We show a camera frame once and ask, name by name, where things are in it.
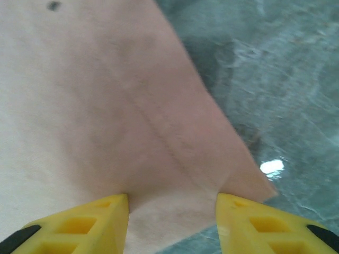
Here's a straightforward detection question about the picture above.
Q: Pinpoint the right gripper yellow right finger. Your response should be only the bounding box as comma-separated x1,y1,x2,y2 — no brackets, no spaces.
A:
216,192,339,254

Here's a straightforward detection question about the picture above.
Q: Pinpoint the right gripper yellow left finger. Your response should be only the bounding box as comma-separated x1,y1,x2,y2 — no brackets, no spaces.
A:
0,193,130,254

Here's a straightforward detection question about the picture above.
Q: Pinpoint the pink t-shirt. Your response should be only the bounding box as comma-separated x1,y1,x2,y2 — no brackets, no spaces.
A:
0,0,279,254

